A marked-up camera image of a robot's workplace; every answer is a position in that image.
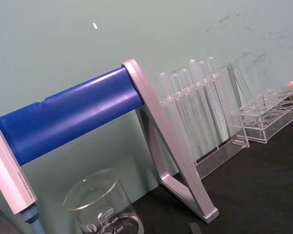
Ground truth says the silver pipette stand blue bar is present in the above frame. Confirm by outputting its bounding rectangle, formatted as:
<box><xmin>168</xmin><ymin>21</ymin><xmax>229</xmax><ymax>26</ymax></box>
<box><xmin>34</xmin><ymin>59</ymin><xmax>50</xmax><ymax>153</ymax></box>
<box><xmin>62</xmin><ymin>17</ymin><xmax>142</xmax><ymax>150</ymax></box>
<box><xmin>0</xmin><ymin>58</ymin><xmax>220</xmax><ymax>224</ymax></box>

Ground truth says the clear plastic test tube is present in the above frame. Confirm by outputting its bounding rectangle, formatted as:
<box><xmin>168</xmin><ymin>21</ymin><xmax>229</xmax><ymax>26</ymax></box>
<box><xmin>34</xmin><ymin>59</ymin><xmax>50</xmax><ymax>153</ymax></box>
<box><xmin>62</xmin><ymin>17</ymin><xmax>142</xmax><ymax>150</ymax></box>
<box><xmin>159</xmin><ymin>72</ymin><xmax>184</xmax><ymax>147</ymax></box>
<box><xmin>197</xmin><ymin>60</ymin><xmax>221</xmax><ymax>147</ymax></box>
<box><xmin>180</xmin><ymin>69</ymin><xmax>210</xmax><ymax>150</ymax></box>
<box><xmin>170</xmin><ymin>73</ymin><xmax>198</xmax><ymax>152</ymax></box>
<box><xmin>188</xmin><ymin>58</ymin><xmax>210</xmax><ymax>137</ymax></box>
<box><xmin>207</xmin><ymin>56</ymin><xmax>231</xmax><ymax>142</ymax></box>

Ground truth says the silver pipette with blue shaft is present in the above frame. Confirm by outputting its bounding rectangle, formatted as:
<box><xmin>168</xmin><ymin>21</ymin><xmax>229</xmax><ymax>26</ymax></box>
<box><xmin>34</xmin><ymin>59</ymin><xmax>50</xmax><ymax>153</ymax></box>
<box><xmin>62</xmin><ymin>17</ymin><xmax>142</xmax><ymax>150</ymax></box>
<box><xmin>0</xmin><ymin>112</ymin><xmax>43</xmax><ymax>234</ymax></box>

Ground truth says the low clear acrylic tube rack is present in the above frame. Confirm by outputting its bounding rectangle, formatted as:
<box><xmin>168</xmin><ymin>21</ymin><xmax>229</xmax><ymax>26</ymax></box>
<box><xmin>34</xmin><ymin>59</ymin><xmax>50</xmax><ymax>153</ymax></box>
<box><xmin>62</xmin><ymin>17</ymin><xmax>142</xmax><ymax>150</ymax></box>
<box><xmin>230</xmin><ymin>85</ymin><xmax>293</xmax><ymax>144</ymax></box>

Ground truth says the black table cloth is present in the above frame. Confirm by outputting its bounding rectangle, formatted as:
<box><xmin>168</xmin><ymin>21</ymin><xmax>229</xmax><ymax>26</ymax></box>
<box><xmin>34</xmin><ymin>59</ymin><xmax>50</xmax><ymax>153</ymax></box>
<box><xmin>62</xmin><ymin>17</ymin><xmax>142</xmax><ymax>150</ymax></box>
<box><xmin>130</xmin><ymin>117</ymin><xmax>293</xmax><ymax>234</ymax></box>

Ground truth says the clear glass beaker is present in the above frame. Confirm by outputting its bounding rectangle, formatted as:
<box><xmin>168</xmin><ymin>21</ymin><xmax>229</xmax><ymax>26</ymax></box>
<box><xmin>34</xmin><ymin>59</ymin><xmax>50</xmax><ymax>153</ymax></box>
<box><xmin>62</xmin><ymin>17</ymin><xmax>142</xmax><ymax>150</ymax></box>
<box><xmin>62</xmin><ymin>168</ymin><xmax>145</xmax><ymax>234</ymax></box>

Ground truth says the dark grey strip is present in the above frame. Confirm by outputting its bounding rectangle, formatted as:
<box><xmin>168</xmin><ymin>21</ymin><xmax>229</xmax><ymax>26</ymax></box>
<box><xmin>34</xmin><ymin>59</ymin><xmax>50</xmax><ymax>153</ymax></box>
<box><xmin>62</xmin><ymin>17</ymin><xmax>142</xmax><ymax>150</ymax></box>
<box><xmin>188</xmin><ymin>222</ymin><xmax>203</xmax><ymax>234</ymax></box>

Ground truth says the clear acrylic test tube rack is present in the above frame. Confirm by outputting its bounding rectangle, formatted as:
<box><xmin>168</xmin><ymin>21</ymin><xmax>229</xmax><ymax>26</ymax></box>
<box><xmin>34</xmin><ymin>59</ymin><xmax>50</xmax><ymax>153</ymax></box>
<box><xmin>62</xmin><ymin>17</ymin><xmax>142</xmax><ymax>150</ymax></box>
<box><xmin>150</xmin><ymin>61</ymin><xmax>251</xmax><ymax>181</ymax></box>

